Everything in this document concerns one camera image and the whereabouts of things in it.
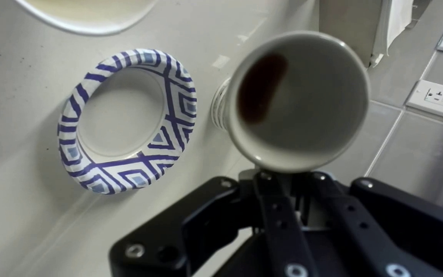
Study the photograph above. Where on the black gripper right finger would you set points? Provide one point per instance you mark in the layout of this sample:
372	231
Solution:
385	225

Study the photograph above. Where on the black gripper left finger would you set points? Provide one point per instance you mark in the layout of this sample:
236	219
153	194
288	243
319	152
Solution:
201	220

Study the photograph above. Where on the small white mug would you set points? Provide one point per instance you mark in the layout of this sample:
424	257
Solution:
324	102

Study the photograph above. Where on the blue patterned paper plate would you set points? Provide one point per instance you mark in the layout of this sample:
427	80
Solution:
119	112

